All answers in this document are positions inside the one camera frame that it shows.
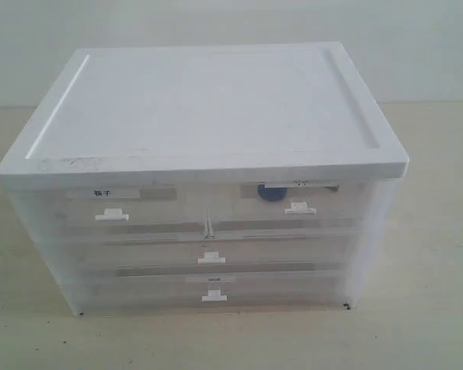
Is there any wide clear drawer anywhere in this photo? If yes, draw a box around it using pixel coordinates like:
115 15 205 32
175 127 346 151
74 264 353 314
73 234 358 277

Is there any middle wide clear drawer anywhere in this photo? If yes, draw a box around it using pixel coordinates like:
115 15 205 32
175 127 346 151
73 234 358 277

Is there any key bunch with blue tag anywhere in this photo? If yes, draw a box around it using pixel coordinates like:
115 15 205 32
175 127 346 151
257 184 288 202

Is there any white plastic drawer cabinet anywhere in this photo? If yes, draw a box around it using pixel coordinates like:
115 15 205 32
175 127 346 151
0 42 409 317

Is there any bottom wide clear drawer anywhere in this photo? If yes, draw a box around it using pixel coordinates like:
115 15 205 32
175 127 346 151
74 264 353 314

